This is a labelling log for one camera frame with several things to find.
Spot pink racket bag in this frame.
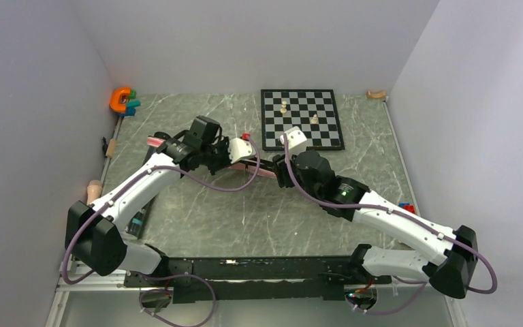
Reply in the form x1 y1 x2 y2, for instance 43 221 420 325
147 136 276 179

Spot black shuttlecock tube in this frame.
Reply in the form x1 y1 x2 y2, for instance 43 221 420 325
126 131 172 240

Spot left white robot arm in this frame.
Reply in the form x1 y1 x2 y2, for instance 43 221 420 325
61 116 257 286

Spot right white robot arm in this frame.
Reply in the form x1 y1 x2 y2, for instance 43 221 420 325
272 150 478 299

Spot black white chessboard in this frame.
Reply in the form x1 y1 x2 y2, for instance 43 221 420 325
260 89 345 152

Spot teal blue toy blocks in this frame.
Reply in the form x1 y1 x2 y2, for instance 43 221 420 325
123 99 141 116

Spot orange C-shaped toy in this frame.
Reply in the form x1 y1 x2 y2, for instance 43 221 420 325
109 87 136 114

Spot wooden rolling pin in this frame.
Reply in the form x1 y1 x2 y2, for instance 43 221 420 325
86 180 103 204

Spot colourful toy blocks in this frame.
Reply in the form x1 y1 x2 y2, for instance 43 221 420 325
398 202 417 214

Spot small wooden object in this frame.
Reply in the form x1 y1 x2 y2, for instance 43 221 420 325
366 90 387 101

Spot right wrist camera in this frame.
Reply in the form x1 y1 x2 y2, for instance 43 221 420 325
280 126 308 157

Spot black front rail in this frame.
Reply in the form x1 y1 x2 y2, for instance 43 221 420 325
121 255 425 303

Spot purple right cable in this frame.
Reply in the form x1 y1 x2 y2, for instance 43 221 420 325
281 133 498 317

